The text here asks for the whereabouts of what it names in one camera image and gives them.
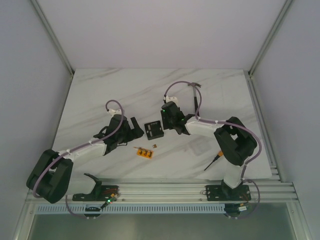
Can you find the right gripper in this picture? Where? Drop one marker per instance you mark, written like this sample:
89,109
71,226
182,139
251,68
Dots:
166,125

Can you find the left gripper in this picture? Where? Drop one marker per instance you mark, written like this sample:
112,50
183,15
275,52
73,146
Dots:
130,129

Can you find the black fuse box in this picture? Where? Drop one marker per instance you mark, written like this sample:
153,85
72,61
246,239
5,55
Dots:
154,130

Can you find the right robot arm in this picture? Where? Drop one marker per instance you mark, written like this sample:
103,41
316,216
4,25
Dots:
239,145

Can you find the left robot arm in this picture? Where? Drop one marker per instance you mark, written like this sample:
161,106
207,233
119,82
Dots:
53,177

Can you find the orange terminal block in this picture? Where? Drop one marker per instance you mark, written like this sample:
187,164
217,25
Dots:
145,153

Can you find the claw hammer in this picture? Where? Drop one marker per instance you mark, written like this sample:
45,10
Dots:
195,86

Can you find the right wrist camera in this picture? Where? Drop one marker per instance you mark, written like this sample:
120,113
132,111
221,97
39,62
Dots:
168,99

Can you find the orange handled screwdriver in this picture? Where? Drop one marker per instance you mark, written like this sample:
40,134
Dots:
219,155

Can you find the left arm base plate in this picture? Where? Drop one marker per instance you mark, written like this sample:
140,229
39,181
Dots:
105,193

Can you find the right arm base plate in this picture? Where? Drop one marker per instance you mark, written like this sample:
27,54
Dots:
222,193

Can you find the white cable duct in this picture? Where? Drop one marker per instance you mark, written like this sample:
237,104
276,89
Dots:
135,208

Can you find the aluminium rail frame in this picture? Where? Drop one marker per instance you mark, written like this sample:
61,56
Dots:
192,190

